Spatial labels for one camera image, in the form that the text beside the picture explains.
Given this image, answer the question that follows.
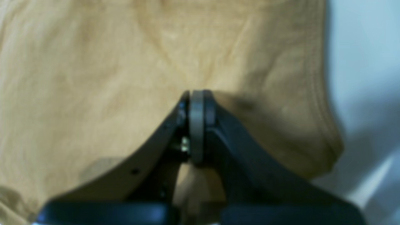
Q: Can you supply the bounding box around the brown t-shirt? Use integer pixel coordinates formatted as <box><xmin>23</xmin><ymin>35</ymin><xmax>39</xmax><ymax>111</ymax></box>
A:
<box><xmin>0</xmin><ymin>0</ymin><xmax>344</xmax><ymax>225</ymax></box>

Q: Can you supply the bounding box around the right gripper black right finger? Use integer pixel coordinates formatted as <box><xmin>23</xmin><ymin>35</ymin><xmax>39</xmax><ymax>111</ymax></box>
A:
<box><xmin>202</xmin><ymin>91</ymin><xmax>366</xmax><ymax>225</ymax></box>

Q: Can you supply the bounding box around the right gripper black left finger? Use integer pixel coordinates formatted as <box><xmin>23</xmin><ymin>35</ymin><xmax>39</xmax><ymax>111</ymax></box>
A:
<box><xmin>34</xmin><ymin>91</ymin><xmax>204</xmax><ymax>225</ymax></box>

